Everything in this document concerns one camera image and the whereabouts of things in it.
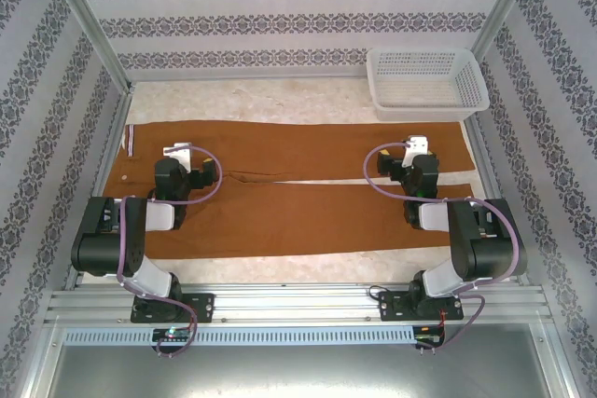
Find brown long pants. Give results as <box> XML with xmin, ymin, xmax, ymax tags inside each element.
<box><xmin>103</xmin><ymin>120</ymin><xmax>477</xmax><ymax>260</ymax></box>

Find white plastic mesh basket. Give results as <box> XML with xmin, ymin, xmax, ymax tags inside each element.
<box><xmin>366</xmin><ymin>47</ymin><xmax>491</xmax><ymax>122</ymax></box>

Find grey metal panel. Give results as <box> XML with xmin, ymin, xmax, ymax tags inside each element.
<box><xmin>22</xmin><ymin>341</ymin><xmax>575</xmax><ymax>398</ymax></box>

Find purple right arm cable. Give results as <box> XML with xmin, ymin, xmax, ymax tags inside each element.
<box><xmin>363</xmin><ymin>136</ymin><xmax>521</xmax><ymax>352</ymax></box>

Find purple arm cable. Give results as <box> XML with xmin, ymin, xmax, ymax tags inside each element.
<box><xmin>363</xmin><ymin>136</ymin><xmax>521</xmax><ymax>352</ymax></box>
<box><xmin>115</xmin><ymin>144</ymin><xmax>223</xmax><ymax>360</ymax></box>

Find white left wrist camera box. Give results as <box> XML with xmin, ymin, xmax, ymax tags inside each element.
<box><xmin>161</xmin><ymin>142</ymin><xmax>194</xmax><ymax>172</ymax></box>

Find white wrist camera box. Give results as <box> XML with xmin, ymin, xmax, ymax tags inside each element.
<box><xmin>161</xmin><ymin>142</ymin><xmax>194</xmax><ymax>172</ymax></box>
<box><xmin>401</xmin><ymin>134</ymin><xmax>431</xmax><ymax>167</ymax></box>

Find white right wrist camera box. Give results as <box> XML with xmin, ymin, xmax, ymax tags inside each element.
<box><xmin>401</xmin><ymin>134</ymin><xmax>431</xmax><ymax>167</ymax></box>

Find aluminium side frame rail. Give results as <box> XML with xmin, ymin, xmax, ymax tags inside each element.
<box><xmin>464</xmin><ymin>113</ymin><xmax>531</xmax><ymax>285</ymax></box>
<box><xmin>64</xmin><ymin>83</ymin><xmax>137</xmax><ymax>290</ymax></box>

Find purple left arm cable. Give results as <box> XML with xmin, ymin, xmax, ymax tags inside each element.
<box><xmin>115</xmin><ymin>144</ymin><xmax>223</xmax><ymax>360</ymax></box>

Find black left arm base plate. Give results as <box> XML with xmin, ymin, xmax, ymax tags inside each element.
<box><xmin>130</xmin><ymin>293</ymin><xmax>216</xmax><ymax>324</ymax></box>

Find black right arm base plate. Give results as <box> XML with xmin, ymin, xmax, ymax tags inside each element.
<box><xmin>377</xmin><ymin>290</ymin><xmax>465</xmax><ymax>323</ymax></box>

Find aluminium mounting rail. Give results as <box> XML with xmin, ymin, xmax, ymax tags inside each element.
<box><xmin>44</xmin><ymin>283</ymin><xmax>556</xmax><ymax>325</ymax></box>

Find slotted grey cable duct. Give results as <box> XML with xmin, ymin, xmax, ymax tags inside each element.
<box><xmin>62</xmin><ymin>325</ymin><xmax>417</xmax><ymax>347</ymax></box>

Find aluminium frame post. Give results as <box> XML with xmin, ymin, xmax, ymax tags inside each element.
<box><xmin>469</xmin><ymin>0</ymin><xmax>547</xmax><ymax>66</ymax></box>
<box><xmin>39</xmin><ymin>0</ymin><xmax>136</xmax><ymax>94</ymax></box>

